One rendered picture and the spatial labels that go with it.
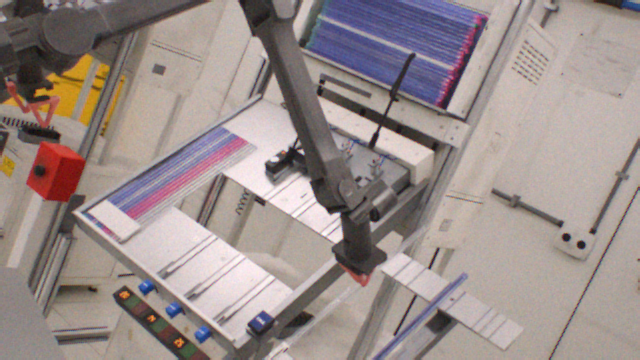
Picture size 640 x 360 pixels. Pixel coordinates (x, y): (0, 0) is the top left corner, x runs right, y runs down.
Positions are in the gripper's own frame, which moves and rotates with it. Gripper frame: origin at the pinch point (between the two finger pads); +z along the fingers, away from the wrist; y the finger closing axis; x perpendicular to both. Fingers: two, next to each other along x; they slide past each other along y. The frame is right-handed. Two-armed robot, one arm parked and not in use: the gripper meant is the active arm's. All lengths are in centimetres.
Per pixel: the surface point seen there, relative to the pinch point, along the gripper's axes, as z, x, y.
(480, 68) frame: -11, -66, 20
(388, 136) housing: 9, -48, 37
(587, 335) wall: 146, -125, 1
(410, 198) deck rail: 15.8, -38.2, 20.5
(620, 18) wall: 50, -211, 51
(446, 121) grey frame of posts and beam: 1, -55, 22
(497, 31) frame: -19, -73, 20
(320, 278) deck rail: 15.9, -2.9, 18.6
